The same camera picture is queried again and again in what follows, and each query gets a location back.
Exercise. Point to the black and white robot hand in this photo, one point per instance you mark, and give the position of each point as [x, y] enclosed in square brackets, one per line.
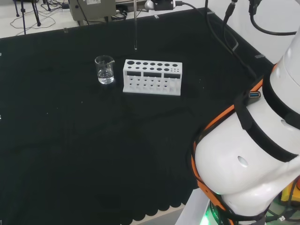
[164, 4]

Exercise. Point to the clear glass rod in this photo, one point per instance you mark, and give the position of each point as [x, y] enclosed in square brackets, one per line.
[135, 28]

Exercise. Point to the white test tube rack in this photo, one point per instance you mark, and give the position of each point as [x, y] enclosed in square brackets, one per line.
[152, 79]

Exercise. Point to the clear glass beaker with water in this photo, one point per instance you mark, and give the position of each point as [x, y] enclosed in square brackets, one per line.
[105, 72]

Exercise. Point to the grey equipment box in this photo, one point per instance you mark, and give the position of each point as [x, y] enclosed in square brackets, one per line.
[93, 9]

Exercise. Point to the black tripod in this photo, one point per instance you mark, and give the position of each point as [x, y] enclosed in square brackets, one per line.
[23, 14]

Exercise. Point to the black bench cloth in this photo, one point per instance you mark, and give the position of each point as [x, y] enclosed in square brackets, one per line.
[93, 140]

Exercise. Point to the yellow stop button box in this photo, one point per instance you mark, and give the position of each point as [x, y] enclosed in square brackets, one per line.
[287, 193]

